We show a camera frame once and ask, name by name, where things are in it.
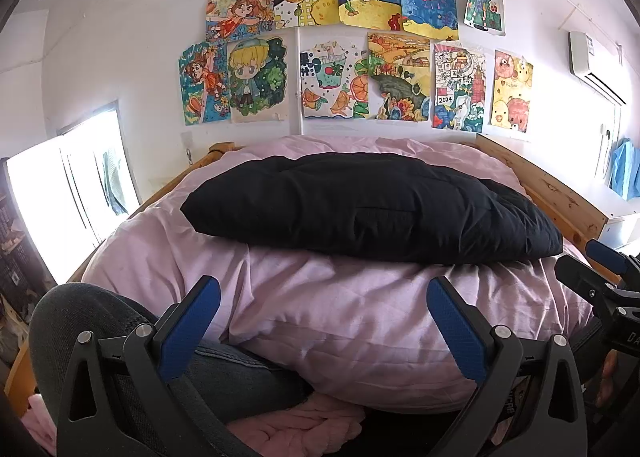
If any light blue cloth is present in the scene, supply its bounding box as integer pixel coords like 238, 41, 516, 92
607, 137, 640, 201

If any flying girl drawing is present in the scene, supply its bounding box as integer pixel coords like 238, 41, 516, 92
205, 0, 275, 41

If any bright window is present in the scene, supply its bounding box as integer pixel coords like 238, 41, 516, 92
2, 100, 142, 283

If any wooden bed frame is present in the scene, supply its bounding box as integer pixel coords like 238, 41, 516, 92
2, 133, 608, 418

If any white wall pipe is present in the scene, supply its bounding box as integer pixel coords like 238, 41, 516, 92
292, 0, 307, 136

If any person's right hand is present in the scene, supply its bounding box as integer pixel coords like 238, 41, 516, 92
596, 353, 624, 401

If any grey knee of person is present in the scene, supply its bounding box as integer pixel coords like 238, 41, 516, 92
27, 282, 315, 457

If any city dragon drawing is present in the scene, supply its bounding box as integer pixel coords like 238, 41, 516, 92
431, 40, 487, 133

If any pink fluffy cloth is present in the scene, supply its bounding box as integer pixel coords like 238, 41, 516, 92
226, 393, 370, 457

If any blond boy drawing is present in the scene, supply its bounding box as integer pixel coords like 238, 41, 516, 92
227, 35, 290, 124

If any dark cluttered shelf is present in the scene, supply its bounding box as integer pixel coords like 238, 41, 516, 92
0, 172, 57, 363

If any pigs and chicks drawing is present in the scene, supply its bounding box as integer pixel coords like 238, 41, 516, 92
490, 49, 535, 134

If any orange-haired girl blue drawing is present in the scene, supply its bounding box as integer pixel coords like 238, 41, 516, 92
178, 40, 232, 127

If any green hanging cloth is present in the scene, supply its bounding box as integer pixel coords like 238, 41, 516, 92
102, 148, 129, 216

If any fruit drink drawing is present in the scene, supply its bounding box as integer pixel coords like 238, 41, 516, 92
299, 39, 371, 119

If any pink duvet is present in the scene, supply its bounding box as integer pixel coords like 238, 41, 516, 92
80, 134, 598, 415

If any white air conditioner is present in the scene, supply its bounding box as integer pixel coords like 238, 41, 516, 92
568, 30, 629, 106

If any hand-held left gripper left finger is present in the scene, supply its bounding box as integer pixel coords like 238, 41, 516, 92
55, 275, 261, 457

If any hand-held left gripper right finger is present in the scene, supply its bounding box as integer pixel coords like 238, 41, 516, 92
426, 276, 588, 457

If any white cabinet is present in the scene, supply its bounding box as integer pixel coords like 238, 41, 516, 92
596, 184, 640, 254

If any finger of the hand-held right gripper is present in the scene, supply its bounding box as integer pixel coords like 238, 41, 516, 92
554, 254, 626, 319
584, 238, 633, 278

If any landscape fields drawing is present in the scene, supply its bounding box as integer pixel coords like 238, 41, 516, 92
367, 32, 431, 122

